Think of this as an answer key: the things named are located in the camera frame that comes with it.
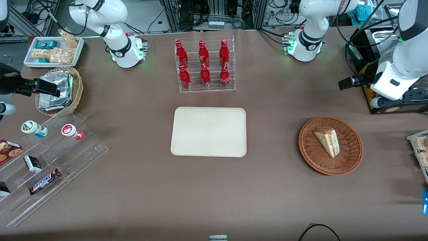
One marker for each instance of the clear bag of rice crackers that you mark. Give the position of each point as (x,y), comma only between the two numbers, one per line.
(69,39)
(62,56)
(40,53)

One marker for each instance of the blue plastic object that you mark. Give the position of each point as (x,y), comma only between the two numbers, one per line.
(425,201)

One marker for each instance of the clear acrylic stepped display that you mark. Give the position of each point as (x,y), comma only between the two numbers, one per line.
(67,160)

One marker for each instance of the round brown wicker basket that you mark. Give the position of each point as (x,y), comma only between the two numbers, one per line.
(347,157)

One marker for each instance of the black yellow control box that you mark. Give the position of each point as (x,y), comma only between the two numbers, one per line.
(356,47)

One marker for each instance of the small teal snack packet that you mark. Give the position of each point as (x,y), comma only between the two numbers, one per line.
(44,60)

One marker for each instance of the red-lid yogurt cup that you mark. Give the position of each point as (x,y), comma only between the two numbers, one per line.
(70,130)

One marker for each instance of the Snickers chocolate bar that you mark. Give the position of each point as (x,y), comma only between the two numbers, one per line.
(43,182)

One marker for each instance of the foil-wrapped food pack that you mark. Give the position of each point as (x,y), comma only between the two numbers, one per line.
(57,100)

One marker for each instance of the teal cloth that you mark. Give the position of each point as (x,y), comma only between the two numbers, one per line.
(361,11)

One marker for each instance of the black snack packet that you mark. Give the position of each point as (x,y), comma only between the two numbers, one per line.
(4,189)

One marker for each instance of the shiny metal tray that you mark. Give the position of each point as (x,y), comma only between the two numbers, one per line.
(384,36)

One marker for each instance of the beige plastic tray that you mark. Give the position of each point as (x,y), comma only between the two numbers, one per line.
(209,132)

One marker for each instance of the clear bag of puffed snack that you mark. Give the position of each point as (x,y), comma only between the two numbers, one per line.
(424,159)
(422,143)

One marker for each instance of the green-lid yogurt cup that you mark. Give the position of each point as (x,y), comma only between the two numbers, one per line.
(31,128)

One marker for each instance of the clear acrylic bottle rack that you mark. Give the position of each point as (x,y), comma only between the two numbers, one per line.
(214,88)

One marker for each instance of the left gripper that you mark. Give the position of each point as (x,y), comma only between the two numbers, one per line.
(365,75)

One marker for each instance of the white rectangular snack tray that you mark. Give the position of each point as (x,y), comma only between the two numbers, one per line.
(31,43)

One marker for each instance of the grey right wrist camera housing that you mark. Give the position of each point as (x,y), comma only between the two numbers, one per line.
(7,108)

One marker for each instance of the small black white box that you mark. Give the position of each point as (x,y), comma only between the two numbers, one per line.
(32,163)

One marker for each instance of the small grey device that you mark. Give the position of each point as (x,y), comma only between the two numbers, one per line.
(218,238)

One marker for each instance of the oval tan wicker basket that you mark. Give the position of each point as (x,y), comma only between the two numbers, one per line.
(77,88)

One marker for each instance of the red cola bottle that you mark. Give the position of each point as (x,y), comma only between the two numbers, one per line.
(203,53)
(224,78)
(205,77)
(184,78)
(224,53)
(181,53)

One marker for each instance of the large teal snack packet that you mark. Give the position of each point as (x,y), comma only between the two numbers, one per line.
(46,44)

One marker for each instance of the triangular sandwich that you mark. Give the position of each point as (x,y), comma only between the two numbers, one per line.
(328,142)

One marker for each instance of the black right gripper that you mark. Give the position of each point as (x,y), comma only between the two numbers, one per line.
(7,83)

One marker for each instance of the red cookie box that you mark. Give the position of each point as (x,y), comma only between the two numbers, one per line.
(8,150)

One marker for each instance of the clear tray with snacks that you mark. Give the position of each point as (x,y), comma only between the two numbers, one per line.
(413,136)

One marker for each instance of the white power strip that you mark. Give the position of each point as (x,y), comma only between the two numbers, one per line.
(216,24)

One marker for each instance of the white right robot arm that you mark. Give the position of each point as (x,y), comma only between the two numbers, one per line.
(117,47)

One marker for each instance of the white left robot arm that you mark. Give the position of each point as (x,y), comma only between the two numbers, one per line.
(311,20)

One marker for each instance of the aluminium frame rack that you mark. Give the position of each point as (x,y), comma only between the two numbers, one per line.
(254,13)

